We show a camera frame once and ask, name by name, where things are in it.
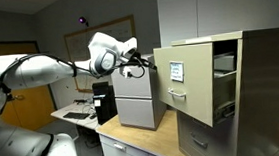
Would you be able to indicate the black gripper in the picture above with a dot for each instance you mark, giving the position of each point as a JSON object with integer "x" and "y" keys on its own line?
{"x": 138, "y": 60}

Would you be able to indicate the beige file cabinet drawer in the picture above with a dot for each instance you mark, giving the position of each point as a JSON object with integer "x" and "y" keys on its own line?
{"x": 194, "y": 90}

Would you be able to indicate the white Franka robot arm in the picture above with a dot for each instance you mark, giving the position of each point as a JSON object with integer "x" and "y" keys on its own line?
{"x": 35, "y": 71}

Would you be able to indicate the white drawer label card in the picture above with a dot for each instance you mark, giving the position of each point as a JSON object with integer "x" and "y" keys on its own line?
{"x": 176, "y": 71}

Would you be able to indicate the beige lower cabinet drawer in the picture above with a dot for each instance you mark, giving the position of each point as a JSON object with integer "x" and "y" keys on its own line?
{"x": 211, "y": 146}

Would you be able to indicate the gray lateral file cabinet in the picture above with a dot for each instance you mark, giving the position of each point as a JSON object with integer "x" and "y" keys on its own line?
{"x": 137, "y": 98}

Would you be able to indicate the black computer tower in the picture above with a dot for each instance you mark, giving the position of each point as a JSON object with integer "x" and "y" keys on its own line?
{"x": 104, "y": 102}

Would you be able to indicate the wood-framed whiteboard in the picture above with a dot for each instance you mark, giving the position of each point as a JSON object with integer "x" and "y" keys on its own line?
{"x": 76, "y": 43}

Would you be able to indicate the black keyboard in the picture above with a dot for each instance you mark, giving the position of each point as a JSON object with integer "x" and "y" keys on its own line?
{"x": 76, "y": 115}

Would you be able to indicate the white office desk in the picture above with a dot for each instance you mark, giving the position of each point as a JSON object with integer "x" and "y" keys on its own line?
{"x": 76, "y": 121}

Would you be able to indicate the white tall storage cabinet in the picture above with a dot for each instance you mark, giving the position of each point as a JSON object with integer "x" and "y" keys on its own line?
{"x": 227, "y": 7}

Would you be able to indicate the beige metal file cabinet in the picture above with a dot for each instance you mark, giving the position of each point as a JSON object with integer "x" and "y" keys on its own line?
{"x": 268, "y": 94}

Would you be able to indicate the orange wooden door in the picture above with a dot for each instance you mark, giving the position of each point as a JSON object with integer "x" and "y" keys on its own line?
{"x": 28, "y": 110}

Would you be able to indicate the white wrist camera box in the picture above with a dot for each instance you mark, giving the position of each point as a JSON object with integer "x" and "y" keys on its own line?
{"x": 127, "y": 72}

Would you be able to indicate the camera with purple light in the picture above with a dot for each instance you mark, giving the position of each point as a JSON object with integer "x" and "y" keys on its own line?
{"x": 82, "y": 20}

